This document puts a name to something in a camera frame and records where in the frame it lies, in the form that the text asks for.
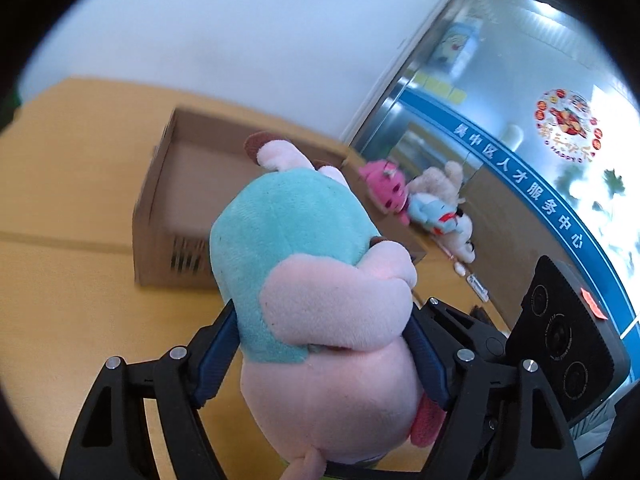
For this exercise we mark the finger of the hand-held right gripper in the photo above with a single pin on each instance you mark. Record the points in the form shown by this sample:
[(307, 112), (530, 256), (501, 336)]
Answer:
[(460, 327)]

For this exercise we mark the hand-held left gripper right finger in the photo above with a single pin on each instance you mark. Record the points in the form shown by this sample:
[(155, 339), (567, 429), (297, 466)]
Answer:
[(428, 362)]

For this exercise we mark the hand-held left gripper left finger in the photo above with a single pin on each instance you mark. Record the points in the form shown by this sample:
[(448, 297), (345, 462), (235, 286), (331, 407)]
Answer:
[(220, 345)]

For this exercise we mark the pink pig plush teal shirt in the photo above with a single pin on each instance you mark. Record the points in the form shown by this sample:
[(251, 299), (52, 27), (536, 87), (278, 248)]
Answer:
[(300, 260)]

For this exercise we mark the brown cardboard box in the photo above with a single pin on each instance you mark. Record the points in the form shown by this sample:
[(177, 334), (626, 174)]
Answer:
[(165, 210)]

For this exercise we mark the wooden desktop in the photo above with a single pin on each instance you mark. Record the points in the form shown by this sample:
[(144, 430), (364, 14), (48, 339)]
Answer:
[(75, 185)]

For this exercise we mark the light blue plush toy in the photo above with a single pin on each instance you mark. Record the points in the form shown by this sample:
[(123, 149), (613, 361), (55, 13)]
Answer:
[(430, 212)]

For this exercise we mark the beige plush toy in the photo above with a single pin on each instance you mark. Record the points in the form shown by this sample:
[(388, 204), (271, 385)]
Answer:
[(440, 180)]

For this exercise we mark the magenta plush toy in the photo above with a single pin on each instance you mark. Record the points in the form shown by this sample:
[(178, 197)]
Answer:
[(385, 190)]

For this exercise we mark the round red door sticker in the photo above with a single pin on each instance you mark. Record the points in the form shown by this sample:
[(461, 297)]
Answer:
[(567, 125)]

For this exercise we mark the glass door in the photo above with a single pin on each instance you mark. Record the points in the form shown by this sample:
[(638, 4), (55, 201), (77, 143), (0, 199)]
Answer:
[(500, 85)]

